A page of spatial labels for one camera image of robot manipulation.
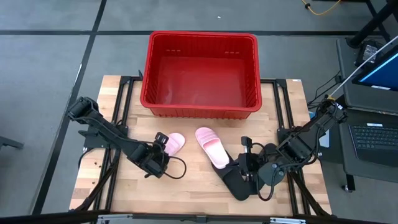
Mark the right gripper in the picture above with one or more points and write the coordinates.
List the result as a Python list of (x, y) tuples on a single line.
[(248, 163)]

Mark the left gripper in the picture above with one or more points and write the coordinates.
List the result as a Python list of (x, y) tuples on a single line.
[(155, 163)]

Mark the pink slide sandal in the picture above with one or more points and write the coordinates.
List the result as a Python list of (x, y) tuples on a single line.
[(177, 141), (211, 146)]

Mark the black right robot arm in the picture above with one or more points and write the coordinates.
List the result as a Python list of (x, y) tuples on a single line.
[(298, 143)]

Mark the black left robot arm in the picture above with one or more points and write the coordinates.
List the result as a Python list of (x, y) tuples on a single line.
[(105, 130)]

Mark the red plastic bin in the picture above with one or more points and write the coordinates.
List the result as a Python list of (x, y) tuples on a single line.
[(202, 84)]

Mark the black crossbar with silver brackets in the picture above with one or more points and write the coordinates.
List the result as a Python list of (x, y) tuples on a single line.
[(217, 217)]

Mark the grey laptop desk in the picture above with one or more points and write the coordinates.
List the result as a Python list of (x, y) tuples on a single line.
[(348, 161)]

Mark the dark laptop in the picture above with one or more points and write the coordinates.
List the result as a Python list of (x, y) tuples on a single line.
[(373, 137)]

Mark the laptop computer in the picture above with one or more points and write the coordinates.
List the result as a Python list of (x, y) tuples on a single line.
[(351, 96)]

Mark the dark grey stand foot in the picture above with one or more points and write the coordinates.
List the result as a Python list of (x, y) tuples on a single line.
[(9, 142)]

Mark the computer monitor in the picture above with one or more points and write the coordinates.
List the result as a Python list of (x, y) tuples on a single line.
[(385, 74)]

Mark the black power adapter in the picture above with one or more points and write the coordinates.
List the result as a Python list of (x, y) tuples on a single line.
[(368, 51)]

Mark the black stand pole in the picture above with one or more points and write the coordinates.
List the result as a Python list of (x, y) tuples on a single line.
[(373, 23)]

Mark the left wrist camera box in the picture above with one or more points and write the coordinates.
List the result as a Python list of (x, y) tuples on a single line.
[(161, 138)]

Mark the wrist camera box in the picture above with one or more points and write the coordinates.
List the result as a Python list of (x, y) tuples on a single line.
[(246, 141), (161, 138)]

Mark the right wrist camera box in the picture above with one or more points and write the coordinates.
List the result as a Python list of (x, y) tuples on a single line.
[(246, 141)]

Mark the black aluminium rail frame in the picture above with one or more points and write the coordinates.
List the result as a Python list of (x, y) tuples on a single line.
[(124, 80), (281, 83)]

